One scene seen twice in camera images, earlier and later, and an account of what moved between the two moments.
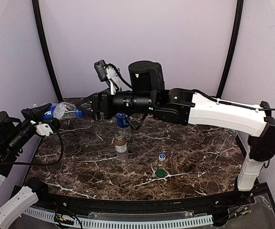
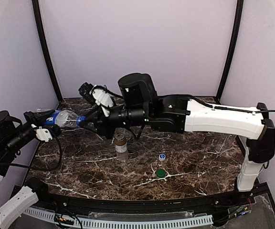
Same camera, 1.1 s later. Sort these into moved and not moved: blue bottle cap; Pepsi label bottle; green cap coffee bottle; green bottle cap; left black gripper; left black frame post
Moved: Pepsi label bottle; left black gripper
Not moved: green cap coffee bottle; left black frame post; green bottle cap; blue bottle cap
